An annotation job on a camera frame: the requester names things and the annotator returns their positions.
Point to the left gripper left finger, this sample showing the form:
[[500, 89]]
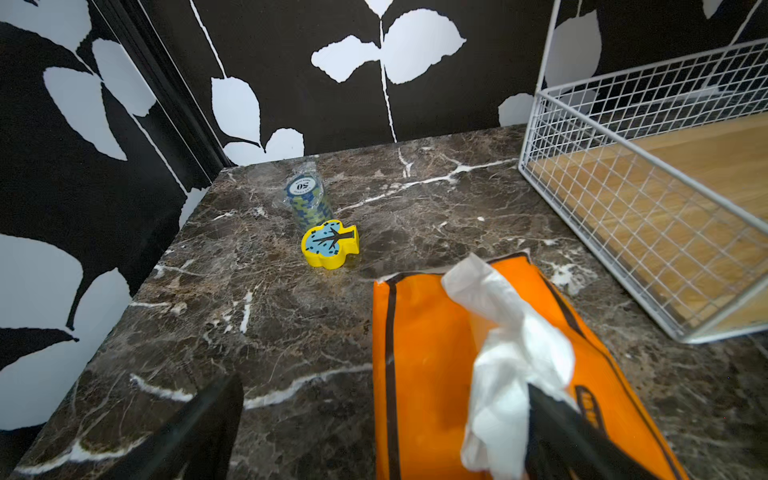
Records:
[[196, 443]]

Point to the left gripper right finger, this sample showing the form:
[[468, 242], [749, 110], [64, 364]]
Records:
[[564, 445]]

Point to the orange tissue pack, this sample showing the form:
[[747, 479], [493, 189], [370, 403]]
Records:
[[424, 345]]

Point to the yellow clock toy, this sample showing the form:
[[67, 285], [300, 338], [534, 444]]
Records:
[[328, 245]]

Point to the white wire shelf rack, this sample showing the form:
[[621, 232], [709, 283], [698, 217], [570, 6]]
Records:
[[648, 137]]

